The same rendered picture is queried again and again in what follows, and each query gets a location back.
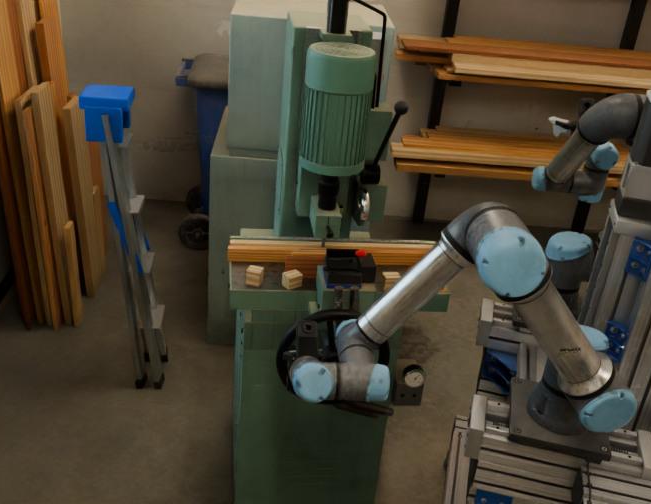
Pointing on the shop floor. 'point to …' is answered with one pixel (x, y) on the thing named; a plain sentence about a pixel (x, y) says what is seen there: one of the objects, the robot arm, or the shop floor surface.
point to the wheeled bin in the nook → (190, 227)
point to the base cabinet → (299, 439)
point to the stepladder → (127, 221)
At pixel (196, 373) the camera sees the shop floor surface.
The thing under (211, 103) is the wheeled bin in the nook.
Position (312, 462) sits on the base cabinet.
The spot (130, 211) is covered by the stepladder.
